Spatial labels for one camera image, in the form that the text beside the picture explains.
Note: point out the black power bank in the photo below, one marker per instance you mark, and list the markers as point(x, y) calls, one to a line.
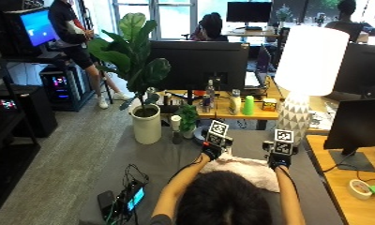
point(105, 201)

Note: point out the green plastic cup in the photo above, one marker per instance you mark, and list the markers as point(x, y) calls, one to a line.
point(248, 105)

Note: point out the white bottle with grey cap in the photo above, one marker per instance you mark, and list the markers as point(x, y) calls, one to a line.
point(234, 102)

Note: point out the large black computer monitor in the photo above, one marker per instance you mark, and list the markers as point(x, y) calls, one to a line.
point(197, 65)

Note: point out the small white and black bottle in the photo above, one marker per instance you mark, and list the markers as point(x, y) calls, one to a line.
point(176, 128)

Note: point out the monitor with blue screen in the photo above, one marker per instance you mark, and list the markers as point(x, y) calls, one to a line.
point(37, 28)

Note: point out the small green potted plant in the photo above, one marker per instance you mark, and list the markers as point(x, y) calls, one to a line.
point(186, 120)

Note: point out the person's right hand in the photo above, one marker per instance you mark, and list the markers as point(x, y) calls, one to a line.
point(278, 161)

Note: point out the white marker cube on left glove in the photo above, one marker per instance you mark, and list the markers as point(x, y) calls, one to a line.
point(217, 132)

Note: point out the grey table cloth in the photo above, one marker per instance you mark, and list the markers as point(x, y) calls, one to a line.
point(153, 162)

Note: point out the black shelf rack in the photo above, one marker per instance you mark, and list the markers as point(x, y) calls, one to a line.
point(8, 150)

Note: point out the person's left hand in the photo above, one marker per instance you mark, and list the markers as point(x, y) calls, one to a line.
point(212, 150)

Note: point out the roll of white tape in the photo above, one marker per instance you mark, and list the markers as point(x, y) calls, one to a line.
point(358, 189)

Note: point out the white marker cube on glove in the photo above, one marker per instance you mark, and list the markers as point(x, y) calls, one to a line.
point(282, 141)
point(217, 132)

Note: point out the white cylindrical plant pot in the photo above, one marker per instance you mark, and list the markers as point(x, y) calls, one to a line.
point(145, 125)

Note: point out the the person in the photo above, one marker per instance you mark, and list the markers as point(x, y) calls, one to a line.
point(220, 200)

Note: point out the white table lamp shade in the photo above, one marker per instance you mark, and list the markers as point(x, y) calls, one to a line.
point(310, 59)

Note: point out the yellow box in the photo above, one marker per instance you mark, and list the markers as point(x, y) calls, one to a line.
point(269, 104)

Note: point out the black device with lit screen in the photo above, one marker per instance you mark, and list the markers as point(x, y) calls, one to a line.
point(133, 197)

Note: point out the white grey patterned lamp base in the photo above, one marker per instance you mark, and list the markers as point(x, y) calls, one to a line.
point(294, 114)

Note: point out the white fluffy towel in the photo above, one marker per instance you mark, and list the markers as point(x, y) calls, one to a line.
point(246, 170)

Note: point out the large green leafy plant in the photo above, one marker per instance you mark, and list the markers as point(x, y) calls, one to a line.
point(130, 59)

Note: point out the black computer tower with lights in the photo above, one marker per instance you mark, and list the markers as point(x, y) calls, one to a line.
point(63, 87)

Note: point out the white marker cube on right glove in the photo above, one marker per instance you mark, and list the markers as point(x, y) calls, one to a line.
point(282, 141)

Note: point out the clear water bottle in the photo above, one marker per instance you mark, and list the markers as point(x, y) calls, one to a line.
point(209, 90)

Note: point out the wooden desk with monitor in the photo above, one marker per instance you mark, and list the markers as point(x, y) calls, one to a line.
point(353, 187)

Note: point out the black monitor on wooden desk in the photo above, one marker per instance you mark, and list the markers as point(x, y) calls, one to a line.
point(357, 125)

